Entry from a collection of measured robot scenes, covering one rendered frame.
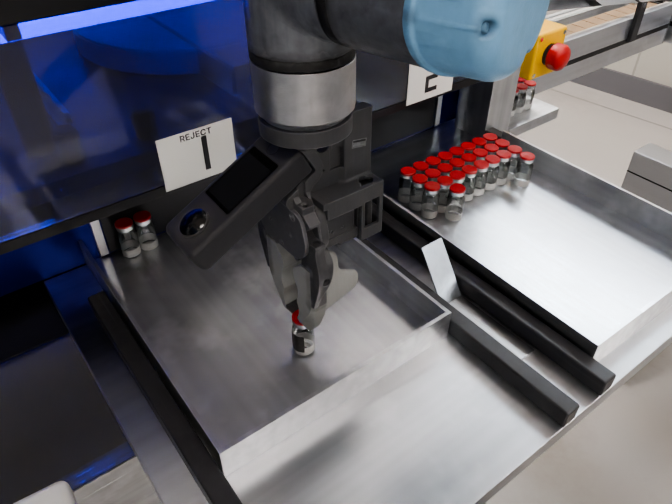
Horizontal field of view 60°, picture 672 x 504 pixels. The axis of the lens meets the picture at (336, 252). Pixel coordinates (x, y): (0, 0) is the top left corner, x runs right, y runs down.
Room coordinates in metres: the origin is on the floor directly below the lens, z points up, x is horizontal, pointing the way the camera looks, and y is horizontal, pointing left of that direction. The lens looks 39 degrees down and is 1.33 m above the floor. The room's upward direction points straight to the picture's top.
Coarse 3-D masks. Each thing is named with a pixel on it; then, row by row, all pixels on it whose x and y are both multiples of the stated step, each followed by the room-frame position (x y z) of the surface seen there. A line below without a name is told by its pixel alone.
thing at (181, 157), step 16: (208, 128) 0.55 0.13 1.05; (224, 128) 0.56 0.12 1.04; (160, 144) 0.52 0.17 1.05; (176, 144) 0.53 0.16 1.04; (192, 144) 0.54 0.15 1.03; (208, 144) 0.55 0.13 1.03; (224, 144) 0.56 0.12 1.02; (160, 160) 0.51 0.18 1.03; (176, 160) 0.52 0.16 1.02; (192, 160) 0.53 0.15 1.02; (224, 160) 0.56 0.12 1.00; (176, 176) 0.52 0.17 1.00; (192, 176) 0.53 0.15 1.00; (208, 176) 0.54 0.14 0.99
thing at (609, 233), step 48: (528, 144) 0.75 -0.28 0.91; (528, 192) 0.68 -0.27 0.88; (576, 192) 0.68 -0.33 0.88; (624, 192) 0.63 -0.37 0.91; (432, 240) 0.54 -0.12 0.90; (480, 240) 0.57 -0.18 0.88; (528, 240) 0.57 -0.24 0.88; (576, 240) 0.57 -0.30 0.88; (624, 240) 0.57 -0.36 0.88; (528, 288) 0.48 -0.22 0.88; (576, 288) 0.48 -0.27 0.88; (624, 288) 0.48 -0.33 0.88; (576, 336) 0.38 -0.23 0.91; (624, 336) 0.40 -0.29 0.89
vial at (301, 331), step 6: (294, 324) 0.38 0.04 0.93; (294, 330) 0.38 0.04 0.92; (300, 330) 0.38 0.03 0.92; (306, 330) 0.38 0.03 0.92; (312, 330) 0.39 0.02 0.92; (300, 336) 0.38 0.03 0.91; (306, 336) 0.38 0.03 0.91; (312, 336) 0.38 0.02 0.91; (306, 342) 0.38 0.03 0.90; (312, 342) 0.38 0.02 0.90; (306, 348) 0.38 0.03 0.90; (312, 348) 0.38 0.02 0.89; (300, 354) 0.38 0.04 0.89; (306, 354) 0.38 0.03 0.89
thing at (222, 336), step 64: (256, 256) 0.54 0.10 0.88; (128, 320) 0.41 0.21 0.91; (192, 320) 0.43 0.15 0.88; (256, 320) 0.43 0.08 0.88; (384, 320) 0.43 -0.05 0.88; (448, 320) 0.41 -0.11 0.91; (192, 384) 0.35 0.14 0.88; (256, 384) 0.35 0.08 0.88; (320, 384) 0.35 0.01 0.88; (256, 448) 0.27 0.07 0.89
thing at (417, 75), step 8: (416, 72) 0.73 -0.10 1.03; (424, 72) 0.73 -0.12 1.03; (408, 80) 0.72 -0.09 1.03; (416, 80) 0.73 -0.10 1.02; (424, 80) 0.74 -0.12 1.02; (432, 80) 0.74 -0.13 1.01; (440, 80) 0.75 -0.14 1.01; (448, 80) 0.76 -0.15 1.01; (408, 88) 0.72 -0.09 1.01; (416, 88) 0.73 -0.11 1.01; (424, 88) 0.74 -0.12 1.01; (440, 88) 0.75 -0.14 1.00; (448, 88) 0.76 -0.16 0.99; (408, 96) 0.72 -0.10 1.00; (416, 96) 0.73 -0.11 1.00; (424, 96) 0.74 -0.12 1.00; (432, 96) 0.75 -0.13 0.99; (408, 104) 0.72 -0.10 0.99
